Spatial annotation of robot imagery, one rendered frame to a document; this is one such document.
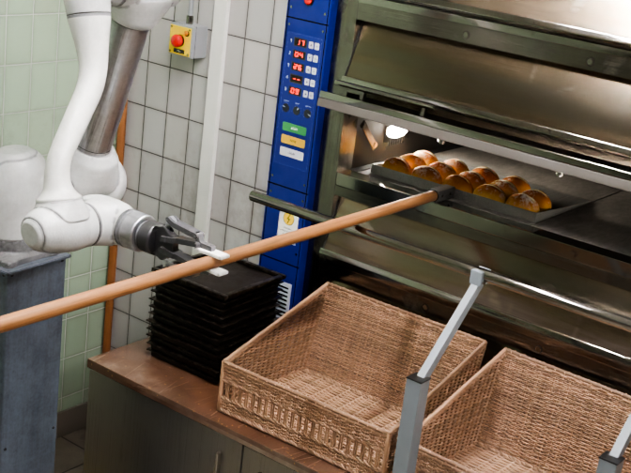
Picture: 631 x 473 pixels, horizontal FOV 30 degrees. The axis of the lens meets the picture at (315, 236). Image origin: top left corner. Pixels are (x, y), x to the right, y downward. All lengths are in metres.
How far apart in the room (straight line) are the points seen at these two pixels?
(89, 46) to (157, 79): 1.18
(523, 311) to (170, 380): 1.02
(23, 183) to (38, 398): 0.60
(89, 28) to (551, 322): 1.40
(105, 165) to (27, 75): 0.74
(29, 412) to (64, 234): 0.75
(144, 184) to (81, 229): 1.38
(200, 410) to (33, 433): 0.45
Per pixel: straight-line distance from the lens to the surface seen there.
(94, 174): 3.07
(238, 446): 3.21
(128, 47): 2.91
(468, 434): 3.23
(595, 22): 3.01
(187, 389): 3.39
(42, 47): 3.76
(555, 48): 3.08
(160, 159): 3.95
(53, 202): 2.63
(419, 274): 3.35
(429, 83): 3.25
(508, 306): 3.23
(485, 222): 3.23
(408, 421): 2.76
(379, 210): 3.06
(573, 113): 3.06
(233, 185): 3.74
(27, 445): 3.28
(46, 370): 3.22
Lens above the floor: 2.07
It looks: 18 degrees down
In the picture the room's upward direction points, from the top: 7 degrees clockwise
